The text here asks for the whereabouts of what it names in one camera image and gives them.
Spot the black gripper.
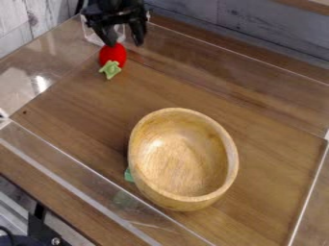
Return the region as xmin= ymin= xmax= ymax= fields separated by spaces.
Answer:
xmin=82 ymin=0 xmax=148 ymax=47

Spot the red plush strawberry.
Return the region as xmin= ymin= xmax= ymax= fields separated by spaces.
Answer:
xmin=99 ymin=43 xmax=127 ymax=80

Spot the green object behind bowl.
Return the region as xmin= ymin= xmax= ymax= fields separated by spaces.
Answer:
xmin=124 ymin=167 xmax=134 ymax=183

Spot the wooden bowl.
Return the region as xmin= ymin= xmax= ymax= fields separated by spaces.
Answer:
xmin=127 ymin=108 xmax=239 ymax=211

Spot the black clamp with screw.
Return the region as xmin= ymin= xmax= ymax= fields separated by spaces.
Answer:
xmin=27 ymin=214 xmax=72 ymax=246

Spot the clear acrylic barrier wall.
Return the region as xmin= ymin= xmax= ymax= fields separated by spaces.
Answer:
xmin=0 ymin=18 xmax=329 ymax=246

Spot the black cable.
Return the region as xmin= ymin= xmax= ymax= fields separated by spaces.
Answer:
xmin=0 ymin=226 xmax=15 ymax=246

